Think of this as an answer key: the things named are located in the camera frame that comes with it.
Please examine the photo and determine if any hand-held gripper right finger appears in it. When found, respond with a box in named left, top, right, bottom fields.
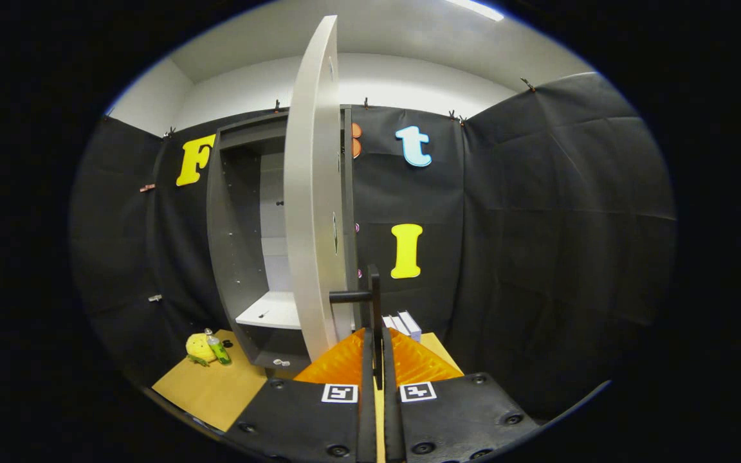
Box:
left=380, top=328, right=542, bottom=463

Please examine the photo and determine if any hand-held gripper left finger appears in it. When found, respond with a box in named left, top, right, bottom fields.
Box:
left=226, top=328, right=378, bottom=463

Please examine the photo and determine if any beige shoe cabinet door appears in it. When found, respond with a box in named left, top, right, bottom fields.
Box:
left=284, top=16, right=384, bottom=390

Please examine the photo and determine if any dark grey shoe cabinet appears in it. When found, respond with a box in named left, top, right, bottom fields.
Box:
left=206, top=106, right=361, bottom=370

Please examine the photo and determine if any white striped box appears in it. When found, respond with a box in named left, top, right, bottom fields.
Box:
left=382, top=311, right=423, bottom=342

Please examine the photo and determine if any green bottle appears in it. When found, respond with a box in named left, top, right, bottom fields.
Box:
left=204, top=328, right=233, bottom=366

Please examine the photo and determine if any yellow plush toy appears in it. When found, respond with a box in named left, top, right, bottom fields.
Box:
left=185, top=332, right=217, bottom=368

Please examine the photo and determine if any black backdrop cloth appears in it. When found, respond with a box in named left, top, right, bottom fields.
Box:
left=68, top=71, right=677, bottom=419

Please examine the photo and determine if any long ceiling light strip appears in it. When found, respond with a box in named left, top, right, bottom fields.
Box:
left=444, top=0, right=505, bottom=21

